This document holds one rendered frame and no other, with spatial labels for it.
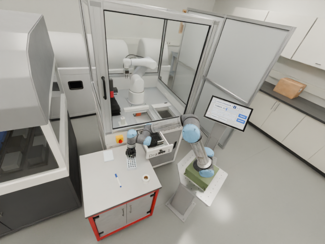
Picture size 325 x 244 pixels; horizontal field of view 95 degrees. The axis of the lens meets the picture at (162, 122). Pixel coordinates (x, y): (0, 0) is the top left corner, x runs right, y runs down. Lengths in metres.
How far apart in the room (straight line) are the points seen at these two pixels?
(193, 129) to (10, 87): 1.00
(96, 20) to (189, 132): 0.89
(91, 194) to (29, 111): 0.76
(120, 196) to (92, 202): 0.21
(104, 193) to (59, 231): 0.92
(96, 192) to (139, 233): 0.86
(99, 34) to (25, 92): 0.53
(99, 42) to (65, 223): 1.88
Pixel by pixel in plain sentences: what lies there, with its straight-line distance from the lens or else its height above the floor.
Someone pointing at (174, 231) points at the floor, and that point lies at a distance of 2.15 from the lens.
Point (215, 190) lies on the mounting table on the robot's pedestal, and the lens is 1.60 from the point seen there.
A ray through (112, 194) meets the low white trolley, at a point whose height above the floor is 0.76.
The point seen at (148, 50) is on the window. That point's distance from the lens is 1.29.
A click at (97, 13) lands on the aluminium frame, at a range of 1.15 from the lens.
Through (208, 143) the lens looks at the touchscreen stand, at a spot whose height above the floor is 0.48.
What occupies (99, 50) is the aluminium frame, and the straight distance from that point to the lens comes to 1.18.
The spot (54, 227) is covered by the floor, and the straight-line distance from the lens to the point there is 2.27.
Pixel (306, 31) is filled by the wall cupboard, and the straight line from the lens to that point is 4.16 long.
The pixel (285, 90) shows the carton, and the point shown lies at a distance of 4.11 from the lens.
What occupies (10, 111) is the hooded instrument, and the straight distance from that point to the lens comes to 1.09.
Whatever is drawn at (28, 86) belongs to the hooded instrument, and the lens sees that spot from 1.04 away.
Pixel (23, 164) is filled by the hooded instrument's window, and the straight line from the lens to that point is 1.39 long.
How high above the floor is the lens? 2.03
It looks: 38 degrees down
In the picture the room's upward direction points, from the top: 11 degrees clockwise
